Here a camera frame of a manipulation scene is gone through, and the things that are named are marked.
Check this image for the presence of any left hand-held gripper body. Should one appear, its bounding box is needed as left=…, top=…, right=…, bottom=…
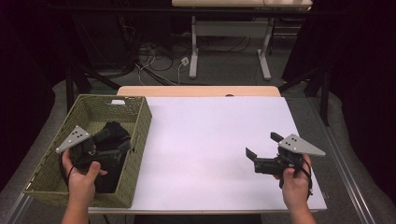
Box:
left=55, top=125, right=110, bottom=171

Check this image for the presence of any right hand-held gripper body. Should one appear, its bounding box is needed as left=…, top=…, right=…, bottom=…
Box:
left=253, top=133, right=327, bottom=175

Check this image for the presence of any black cloth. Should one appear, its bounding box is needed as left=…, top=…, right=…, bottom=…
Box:
left=92, top=120, right=134, bottom=194

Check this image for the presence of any green woven basket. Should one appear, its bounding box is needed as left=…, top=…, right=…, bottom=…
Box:
left=22, top=93, right=153, bottom=209

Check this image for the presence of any person's right hand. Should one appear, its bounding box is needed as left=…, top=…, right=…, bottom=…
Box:
left=273, top=154, right=313, bottom=213

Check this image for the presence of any person's left hand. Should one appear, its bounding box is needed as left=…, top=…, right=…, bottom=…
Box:
left=62, top=148, right=108, bottom=205

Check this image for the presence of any white table mat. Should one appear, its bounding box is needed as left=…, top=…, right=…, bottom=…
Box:
left=88, top=95, right=328, bottom=215

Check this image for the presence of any black metal stand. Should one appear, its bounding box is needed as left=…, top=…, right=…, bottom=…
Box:
left=64, top=60, right=121, bottom=114
left=277, top=65, right=332, bottom=127

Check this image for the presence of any dark curtain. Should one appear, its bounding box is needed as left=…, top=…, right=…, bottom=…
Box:
left=0, top=0, right=78, bottom=191
left=280, top=0, right=396, bottom=203

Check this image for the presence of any desk with white legs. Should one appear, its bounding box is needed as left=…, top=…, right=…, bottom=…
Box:
left=171, top=0, right=314, bottom=81

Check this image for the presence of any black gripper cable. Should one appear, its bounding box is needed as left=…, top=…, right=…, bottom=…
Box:
left=58, top=152, right=77, bottom=189
left=292, top=161, right=314, bottom=201

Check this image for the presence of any metal floor rail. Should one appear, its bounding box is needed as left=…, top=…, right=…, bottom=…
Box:
left=306, top=97, right=377, bottom=224

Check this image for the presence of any white floor cable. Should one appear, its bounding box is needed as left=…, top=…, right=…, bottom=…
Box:
left=135, top=46, right=188, bottom=87

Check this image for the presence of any black floor cable bundle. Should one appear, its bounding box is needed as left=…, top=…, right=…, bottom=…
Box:
left=134, top=35, right=251, bottom=87

